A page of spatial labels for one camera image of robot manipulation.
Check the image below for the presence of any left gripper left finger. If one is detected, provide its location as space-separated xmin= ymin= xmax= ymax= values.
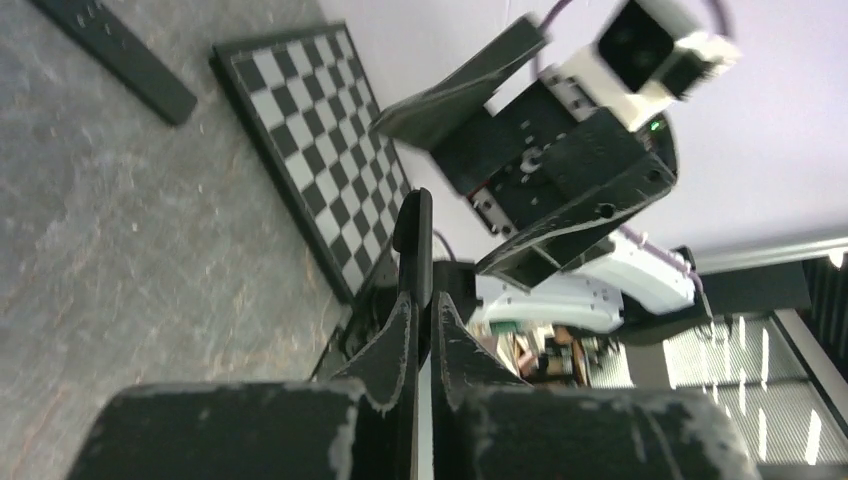
xmin=69 ymin=292 xmax=419 ymax=479

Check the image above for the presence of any right aluminium corner post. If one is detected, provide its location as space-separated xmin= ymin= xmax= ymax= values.
xmin=694 ymin=226 xmax=847 ymax=274

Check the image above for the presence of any checkerboard calibration board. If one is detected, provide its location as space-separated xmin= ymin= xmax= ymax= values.
xmin=210 ymin=22 xmax=410 ymax=302

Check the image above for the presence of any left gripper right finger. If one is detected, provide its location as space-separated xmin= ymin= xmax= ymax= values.
xmin=431 ymin=291 xmax=759 ymax=479

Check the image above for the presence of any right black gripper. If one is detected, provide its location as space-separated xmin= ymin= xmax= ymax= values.
xmin=371 ymin=14 xmax=677 ymax=290

